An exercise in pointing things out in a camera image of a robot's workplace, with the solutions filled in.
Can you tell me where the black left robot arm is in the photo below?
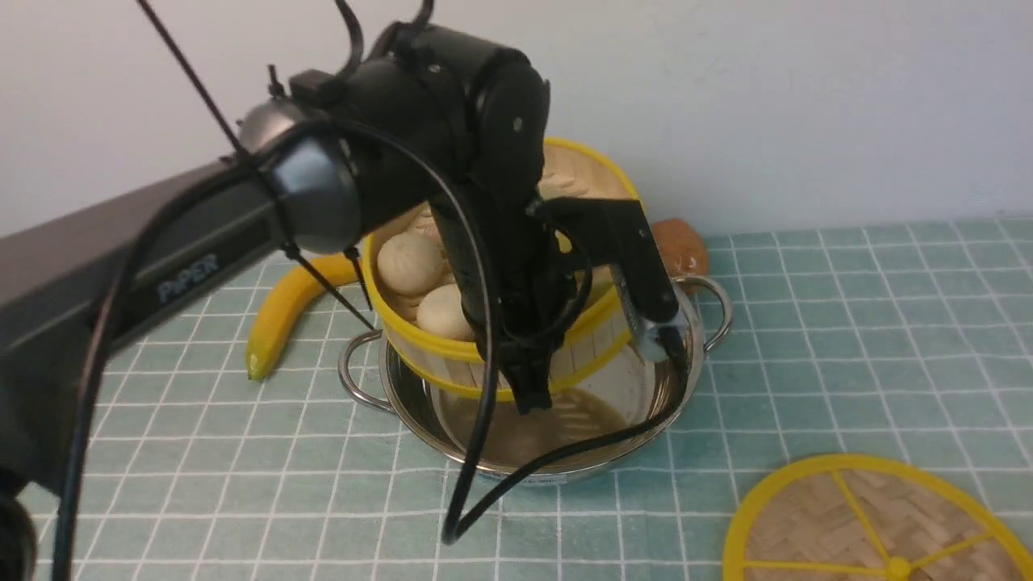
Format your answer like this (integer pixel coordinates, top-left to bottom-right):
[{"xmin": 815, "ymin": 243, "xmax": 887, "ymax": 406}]
[{"xmin": 2, "ymin": 19, "xmax": 575, "ymax": 580}]

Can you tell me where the green checkered tablecloth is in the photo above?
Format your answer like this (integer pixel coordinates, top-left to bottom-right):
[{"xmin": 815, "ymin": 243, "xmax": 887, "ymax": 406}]
[{"xmin": 74, "ymin": 219, "xmax": 1031, "ymax": 580}]

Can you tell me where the brown plastic potato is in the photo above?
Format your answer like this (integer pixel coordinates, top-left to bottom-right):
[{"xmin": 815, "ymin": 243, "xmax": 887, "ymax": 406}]
[{"xmin": 650, "ymin": 218, "xmax": 709, "ymax": 278}]

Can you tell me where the yellow rimmed bamboo steamer basket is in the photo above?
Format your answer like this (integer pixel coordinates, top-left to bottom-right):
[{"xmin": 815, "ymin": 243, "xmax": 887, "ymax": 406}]
[{"xmin": 361, "ymin": 137, "xmax": 641, "ymax": 400}]

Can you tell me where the black camera cable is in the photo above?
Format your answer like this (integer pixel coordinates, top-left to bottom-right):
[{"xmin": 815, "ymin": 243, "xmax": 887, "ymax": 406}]
[{"xmin": 274, "ymin": 117, "xmax": 691, "ymax": 546}]

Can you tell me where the yellow plastic banana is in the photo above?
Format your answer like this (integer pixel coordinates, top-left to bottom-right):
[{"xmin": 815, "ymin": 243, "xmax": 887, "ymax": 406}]
[{"xmin": 245, "ymin": 265, "xmax": 328, "ymax": 383}]

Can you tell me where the yellow woven bamboo steamer lid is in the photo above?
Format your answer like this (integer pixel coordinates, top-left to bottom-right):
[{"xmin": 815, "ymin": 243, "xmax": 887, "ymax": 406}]
[{"xmin": 721, "ymin": 454, "xmax": 1032, "ymax": 580}]

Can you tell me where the white pleated round bun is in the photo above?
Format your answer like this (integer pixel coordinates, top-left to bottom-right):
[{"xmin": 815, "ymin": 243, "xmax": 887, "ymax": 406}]
[{"xmin": 376, "ymin": 232, "xmax": 444, "ymax": 295}]

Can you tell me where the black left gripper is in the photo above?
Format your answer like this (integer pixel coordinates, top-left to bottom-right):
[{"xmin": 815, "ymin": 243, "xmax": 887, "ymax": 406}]
[{"xmin": 429, "ymin": 189, "xmax": 584, "ymax": 415}]

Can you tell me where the stainless steel pot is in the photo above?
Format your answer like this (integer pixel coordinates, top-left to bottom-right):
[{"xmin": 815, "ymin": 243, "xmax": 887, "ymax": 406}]
[{"xmin": 338, "ymin": 275, "xmax": 734, "ymax": 481}]

